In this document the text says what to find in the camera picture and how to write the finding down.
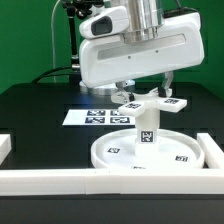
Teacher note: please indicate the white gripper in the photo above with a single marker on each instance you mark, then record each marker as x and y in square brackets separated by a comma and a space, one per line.
[109, 59]

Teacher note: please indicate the white cross-shaped table base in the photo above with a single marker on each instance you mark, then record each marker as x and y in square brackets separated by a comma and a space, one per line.
[151, 100]

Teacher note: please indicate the white round table top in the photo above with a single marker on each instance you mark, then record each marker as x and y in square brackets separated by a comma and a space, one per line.
[176, 151]

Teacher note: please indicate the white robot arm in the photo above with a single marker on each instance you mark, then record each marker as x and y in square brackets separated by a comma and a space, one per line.
[133, 38]

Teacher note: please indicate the white marker sheet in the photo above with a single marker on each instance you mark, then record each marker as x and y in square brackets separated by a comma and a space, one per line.
[80, 117]

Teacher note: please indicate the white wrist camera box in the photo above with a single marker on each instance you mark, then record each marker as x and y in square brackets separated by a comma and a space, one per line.
[110, 21]

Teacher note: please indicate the black camera stand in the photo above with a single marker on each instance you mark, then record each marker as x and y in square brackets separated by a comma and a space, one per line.
[80, 9]

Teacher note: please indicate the white fence front rail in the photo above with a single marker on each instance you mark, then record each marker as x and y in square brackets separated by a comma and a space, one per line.
[103, 181]

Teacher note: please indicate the white fence rail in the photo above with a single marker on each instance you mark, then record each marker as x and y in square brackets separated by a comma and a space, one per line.
[5, 146]
[214, 156]
[103, 181]

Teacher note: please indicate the white fence right rail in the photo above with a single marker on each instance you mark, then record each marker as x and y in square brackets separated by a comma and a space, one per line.
[214, 156]

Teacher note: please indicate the white fence left rail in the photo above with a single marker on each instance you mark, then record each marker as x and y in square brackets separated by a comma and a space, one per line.
[5, 146]

